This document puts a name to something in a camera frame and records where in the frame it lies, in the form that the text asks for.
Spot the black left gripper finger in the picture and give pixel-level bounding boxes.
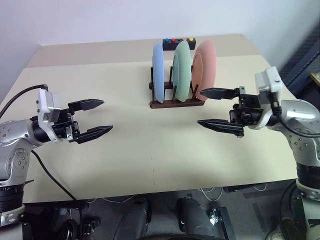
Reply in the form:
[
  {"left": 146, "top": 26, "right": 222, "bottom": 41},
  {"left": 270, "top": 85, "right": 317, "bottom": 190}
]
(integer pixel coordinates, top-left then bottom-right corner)
[
  {"left": 67, "top": 99, "right": 105, "bottom": 112},
  {"left": 74, "top": 124, "right": 115, "bottom": 145}
]

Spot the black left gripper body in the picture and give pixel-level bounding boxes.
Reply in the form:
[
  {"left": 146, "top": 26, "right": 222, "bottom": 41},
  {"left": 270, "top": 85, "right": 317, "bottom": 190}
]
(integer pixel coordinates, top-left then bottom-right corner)
[{"left": 51, "top": 108, "right": 81, "bottom": 143}]

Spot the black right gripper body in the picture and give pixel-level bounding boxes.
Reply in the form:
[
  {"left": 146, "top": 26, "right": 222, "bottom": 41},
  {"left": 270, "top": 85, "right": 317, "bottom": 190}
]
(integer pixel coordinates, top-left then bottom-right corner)
[{"left": 229, "top": 86, "right": 263, "bottom": 126}]

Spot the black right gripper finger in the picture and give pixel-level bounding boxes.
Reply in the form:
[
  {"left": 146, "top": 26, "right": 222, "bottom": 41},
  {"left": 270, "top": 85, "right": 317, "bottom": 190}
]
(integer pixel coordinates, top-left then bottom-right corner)
[
  {"left": 196, "top": 119, "right": 245, "bottom": 138},
  {"left": 199, "top": 87, "right": 238, "bottom": 101}
]

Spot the pink-red plate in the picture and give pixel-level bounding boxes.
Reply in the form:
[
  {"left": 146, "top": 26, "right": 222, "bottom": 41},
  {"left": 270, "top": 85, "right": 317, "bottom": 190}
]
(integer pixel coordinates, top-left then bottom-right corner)
[{"left": 191, "top": 40, "right": 217, "bottom": 102}]

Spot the green plate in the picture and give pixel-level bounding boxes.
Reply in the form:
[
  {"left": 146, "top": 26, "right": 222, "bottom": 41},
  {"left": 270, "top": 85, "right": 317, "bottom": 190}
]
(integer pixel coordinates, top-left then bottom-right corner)
[{"left": 172, "top": 41, "right": 191, "bottom": 102}]

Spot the blue plate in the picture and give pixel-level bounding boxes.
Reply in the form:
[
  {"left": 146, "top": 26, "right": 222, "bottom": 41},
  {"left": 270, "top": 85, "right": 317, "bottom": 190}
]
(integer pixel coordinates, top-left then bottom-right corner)
[{"left": 151, "top": 41, "right": 166, "bottom": 103}]

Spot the brown wooden plate rack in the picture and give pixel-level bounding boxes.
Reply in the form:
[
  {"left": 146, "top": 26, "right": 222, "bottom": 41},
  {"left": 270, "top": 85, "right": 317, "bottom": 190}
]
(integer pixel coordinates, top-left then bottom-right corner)
[{"left": 149, "top": 65, "right": 206, "bottom": 109}]

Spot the black button box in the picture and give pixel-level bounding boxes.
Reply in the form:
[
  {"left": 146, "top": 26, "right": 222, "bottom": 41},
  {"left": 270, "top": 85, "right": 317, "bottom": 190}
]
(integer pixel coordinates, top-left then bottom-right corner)
[{"left": 162, "top": 37, "right": 196, "bottom": 51}]

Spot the yellow wooden object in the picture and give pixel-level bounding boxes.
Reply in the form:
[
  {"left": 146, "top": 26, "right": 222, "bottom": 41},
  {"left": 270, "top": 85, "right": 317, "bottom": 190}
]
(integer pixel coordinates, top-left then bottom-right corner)
[{"left": 309, "top": 71, "right": 320, "bottom": 87}]

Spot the dark grey rounded shape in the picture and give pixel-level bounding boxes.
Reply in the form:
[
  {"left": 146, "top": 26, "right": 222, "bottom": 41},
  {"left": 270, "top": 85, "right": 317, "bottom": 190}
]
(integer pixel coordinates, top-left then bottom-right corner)
[
  {"left": 113, "top": 198, "right": 152, "bottom": 240},
  {"left": 176, "top": 196, "right": 213, "bottom": 240}
]

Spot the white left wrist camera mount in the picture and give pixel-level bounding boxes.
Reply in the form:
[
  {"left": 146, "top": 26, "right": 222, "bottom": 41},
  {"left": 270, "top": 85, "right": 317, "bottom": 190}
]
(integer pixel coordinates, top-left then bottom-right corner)
[{"left": 36, "top": 88, "right": 62, "bottom": 142}]

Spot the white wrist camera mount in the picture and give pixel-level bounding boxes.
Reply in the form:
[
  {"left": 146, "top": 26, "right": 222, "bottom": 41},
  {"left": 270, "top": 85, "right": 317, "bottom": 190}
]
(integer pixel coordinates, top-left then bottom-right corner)
[
  {"left": 249, "top": 66, "right": 285, "bottom": 131},
  {"left": 36, "top": 88, "right": 62, "bottom": 142}
]

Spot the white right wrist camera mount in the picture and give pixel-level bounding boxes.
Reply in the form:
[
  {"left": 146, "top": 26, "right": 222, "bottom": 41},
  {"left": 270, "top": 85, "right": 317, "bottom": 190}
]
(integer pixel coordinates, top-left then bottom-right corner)
[{"left": 249, "top": 66, "right": 285, "bottom": 131}]

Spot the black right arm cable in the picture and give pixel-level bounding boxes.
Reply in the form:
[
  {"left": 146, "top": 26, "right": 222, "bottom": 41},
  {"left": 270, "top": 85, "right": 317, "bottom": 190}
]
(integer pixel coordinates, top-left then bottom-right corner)
[{"left": 268, "top": 92, "right": 320, "bottom": 138}]

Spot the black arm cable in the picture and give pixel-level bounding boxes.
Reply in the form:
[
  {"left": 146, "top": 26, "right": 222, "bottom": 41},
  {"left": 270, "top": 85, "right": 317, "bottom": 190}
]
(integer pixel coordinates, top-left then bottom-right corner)
[
  {"left": 0, "top": 84, "right": 83, "bottom": 208},
  {"left": 268, "top": 92, "right": 320, "bottom": 138}
]

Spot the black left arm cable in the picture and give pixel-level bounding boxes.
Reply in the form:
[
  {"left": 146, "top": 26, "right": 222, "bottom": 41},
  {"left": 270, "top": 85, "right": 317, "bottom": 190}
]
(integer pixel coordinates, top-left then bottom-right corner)
[{"left": 0, "top": 84, "right": 83, "bottom": 208}]

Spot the white and red floor cable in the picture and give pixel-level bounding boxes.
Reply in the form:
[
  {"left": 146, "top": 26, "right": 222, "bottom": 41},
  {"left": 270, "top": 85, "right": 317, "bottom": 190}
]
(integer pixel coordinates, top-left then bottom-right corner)
[{"left": 103, "top": 194, "right": 136, "bottom": 203}]

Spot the dark metal shelf frame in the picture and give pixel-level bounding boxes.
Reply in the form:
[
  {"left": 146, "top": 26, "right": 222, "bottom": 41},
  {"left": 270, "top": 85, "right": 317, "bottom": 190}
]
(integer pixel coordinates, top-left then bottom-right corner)
[{"left": 282, "top": 24, "right": 320, "bottom": 91}]

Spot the black bracket with metal clip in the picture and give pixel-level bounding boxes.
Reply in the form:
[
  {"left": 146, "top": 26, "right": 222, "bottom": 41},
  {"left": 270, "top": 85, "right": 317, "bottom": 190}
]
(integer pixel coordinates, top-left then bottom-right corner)
[{"left": 208, "top": 206, "right": 237, "bottom": 240}]

